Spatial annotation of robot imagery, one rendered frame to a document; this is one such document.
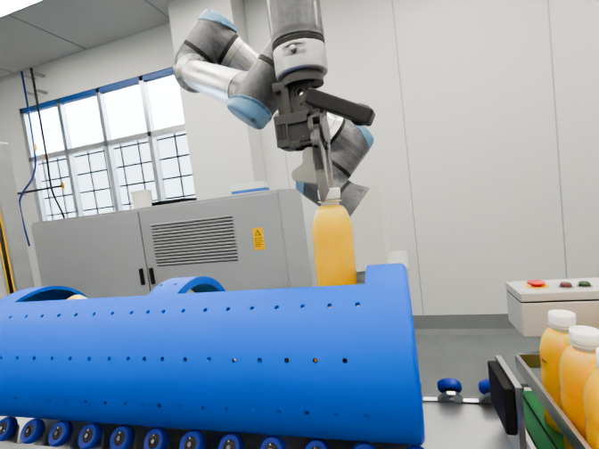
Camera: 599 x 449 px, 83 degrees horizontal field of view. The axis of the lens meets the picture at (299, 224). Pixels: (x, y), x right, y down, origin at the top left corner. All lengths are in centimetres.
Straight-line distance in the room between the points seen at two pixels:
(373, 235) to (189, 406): 75
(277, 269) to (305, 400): 168
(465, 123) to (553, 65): 74
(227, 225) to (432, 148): 195
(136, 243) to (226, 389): 222
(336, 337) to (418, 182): 282
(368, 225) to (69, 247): 254
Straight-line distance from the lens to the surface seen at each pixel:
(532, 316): 92
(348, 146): 129
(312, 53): 60
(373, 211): 113
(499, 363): 70
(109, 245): 291
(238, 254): 227
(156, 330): 64
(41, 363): 81
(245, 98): 71
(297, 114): 58
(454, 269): 338
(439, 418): 77
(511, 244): 342
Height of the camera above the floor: 136
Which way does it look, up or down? 4 degrees down
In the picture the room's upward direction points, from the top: 7 degrees counter-clockwise
